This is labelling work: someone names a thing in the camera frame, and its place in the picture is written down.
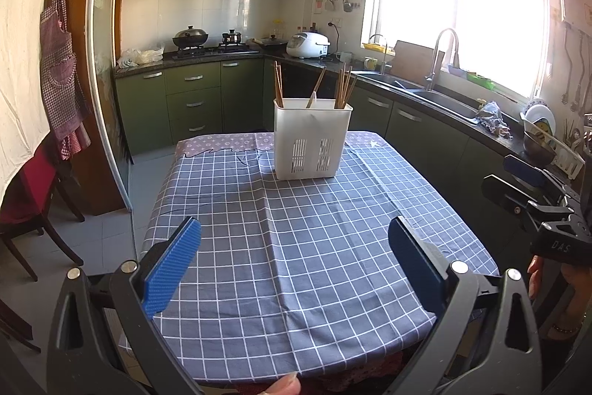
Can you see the dark granite countertop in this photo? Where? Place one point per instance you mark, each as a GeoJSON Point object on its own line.
{"type": "Point", "coordinates": [508, 145]}

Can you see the blue checkered tablecloth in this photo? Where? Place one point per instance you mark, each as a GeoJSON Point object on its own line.
{"type": "Point", "coordinates": [300, 261]}

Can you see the wooden chair with red cloth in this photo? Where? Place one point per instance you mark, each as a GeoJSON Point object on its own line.
{"type": "Point", "coordinates": [32, 196]}

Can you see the green counter cabinet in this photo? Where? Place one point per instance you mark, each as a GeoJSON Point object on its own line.
{"type": "Point", "coordinates": [425, 136]}

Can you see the brown wooden chopstick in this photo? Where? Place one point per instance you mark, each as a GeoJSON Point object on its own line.
{"type": "Point", "coordinates": [351, 92]}
{"type": "Point", "coordinates": [348, 88]}
{"type": "Point", "coordinates": [338, 89]}
{"type": "Point", "coordinates": [281, 81]}
{"type": "Point", "coordinates": [277, 80]}

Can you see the window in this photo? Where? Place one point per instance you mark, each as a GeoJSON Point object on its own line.
{"type": "Point", "coordinates": [462, 6]}

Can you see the checkered apron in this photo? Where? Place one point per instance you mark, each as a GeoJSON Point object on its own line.
{"type": "Point", "coordinates": [60, 75]}

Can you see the wooden cutting board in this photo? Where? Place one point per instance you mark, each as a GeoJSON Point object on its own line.
{"type": "Point", "coordinates": [416, 57]}

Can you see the blue rag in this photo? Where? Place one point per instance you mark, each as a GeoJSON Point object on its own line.
{"type": "Point", "coordinates": [492, 117]}

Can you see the tall steel faucet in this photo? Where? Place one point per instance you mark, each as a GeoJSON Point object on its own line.
{"type": "Point", "coordinates": [431, 73]}

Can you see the person's right forearm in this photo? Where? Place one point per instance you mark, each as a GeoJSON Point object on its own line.
{"type": "Point", "coordinates": [569, 351]}

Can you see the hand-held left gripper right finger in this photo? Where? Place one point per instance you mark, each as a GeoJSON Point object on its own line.
{"type": "Point", "coordinates": [416, 265]}

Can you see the yellow patterned mug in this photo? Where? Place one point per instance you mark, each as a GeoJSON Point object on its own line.
{"type": "Point", "coordinates": [369, 64]}

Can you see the long light wooden utensil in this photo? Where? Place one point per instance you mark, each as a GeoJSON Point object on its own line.
{"type": "Point", "coordinates": [316, 88]}

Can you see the person's right hand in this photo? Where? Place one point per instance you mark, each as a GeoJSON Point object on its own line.
{"type": "Point", "coordinates": [566, 298]}

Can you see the black gas stove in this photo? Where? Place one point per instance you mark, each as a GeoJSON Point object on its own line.
{"type": "Point", "coordinates": [215, 51]}

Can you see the white plastic bag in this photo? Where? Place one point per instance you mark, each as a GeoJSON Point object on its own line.
{"type": "Point", "coordinates": [138, 57]}

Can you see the white wall socket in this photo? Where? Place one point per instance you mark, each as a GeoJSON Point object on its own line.
{"type": "Point", "coordinates": [335, 24]}

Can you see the white hanging cloth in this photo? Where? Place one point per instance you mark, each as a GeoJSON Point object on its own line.
{"type": "Point", "coordinates": [23, 75]}

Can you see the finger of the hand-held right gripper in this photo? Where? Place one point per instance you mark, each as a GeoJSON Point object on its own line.
{"type": "Point", "coordinates": [525, 170]}
{"type": "Point", "coordinates": [504, 193]}

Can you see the black wok with lid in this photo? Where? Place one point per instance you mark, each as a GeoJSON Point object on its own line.
{"type": "Point", "coordinates": [190, 37]}

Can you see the white rice cooker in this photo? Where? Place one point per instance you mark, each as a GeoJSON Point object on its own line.
{"type": "Point", "coordinates": [307, 45]}

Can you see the dark pan with lid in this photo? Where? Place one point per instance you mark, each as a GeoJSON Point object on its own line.
{"type": "Point", "coordinates": [270, 43]}

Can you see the purple patterned cloth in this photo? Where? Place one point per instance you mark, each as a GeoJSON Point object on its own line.
{"type": "Point", "coordinates": [222, 143]}

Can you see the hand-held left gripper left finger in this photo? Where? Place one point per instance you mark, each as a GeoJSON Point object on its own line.
{"type": "Point", "coordinates": [171, 265]}

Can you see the white mug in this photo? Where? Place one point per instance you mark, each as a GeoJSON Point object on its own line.
{"type": "Point", "coordinates": [344, 57]}

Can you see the green drawer cabinet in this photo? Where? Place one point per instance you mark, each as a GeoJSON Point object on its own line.
{"type": "Point", "coordinates": [194, 103]}

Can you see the dish rack with dishes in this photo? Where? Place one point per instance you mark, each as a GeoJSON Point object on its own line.
{"type": "Point", "coordinates": [541, 140]}

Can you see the yellow tray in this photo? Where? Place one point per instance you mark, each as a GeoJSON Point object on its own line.
{"type": "Point", "coordinates": [377, 47]}

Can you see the dark wooden chair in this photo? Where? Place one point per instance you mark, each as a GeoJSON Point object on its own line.
{"type": "Point", "coordinates": [14, 325]}

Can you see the green containers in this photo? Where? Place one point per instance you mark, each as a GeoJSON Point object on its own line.
{"type": "Point", "coordinates": [476, 79]}

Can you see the row of condiment bottles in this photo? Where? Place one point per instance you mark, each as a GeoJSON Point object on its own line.
{"type": "Point", "coordinates": [300, 28]}

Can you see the steel double sink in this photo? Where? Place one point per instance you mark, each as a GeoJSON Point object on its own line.
{"type": "Point", "coordinates": [444, 101]}

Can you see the white plastic utensil holder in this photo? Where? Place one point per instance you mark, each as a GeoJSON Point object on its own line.
{"type": "Point", "coordinates": [314, 131]}

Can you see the black kettle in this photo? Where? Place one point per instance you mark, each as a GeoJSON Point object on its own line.
{"type": "Point", "coordinates": [232, 37]}

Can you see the person's left hand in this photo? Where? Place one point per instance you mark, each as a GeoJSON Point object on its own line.
{"type": "Point", "coordinates": [284, 385]}

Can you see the frosted glass sliding door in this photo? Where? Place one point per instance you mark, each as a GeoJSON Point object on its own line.
{"type": "Point", "coordinates": [108, 52]}

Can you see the small steel faucet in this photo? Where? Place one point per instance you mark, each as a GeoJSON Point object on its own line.
{"type": "Point", "coordinates": [385, 62]}

